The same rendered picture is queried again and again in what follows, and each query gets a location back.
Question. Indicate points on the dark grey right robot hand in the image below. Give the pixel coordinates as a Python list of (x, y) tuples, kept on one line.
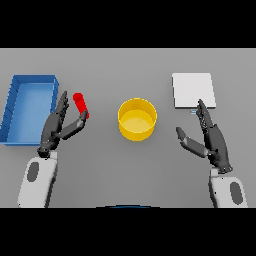
[(216, 141)]

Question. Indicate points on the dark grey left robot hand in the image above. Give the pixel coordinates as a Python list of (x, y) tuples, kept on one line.
[(51, 128)]

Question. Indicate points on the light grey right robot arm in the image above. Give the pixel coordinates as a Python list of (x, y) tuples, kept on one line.
[(226, 191)]

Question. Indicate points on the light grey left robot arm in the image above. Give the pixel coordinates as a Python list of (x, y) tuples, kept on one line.
[(36, 181)]

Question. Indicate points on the red beaker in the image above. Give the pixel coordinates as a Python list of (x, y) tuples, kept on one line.
[(80, 104)]

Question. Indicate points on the pale square measuring scale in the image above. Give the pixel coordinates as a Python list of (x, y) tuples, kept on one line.
[(193, 90)]

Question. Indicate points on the yellow bowl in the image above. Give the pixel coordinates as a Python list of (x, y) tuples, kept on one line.
[(137, 120)]

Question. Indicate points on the blue tray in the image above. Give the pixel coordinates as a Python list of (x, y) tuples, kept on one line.
[(28, 108)]

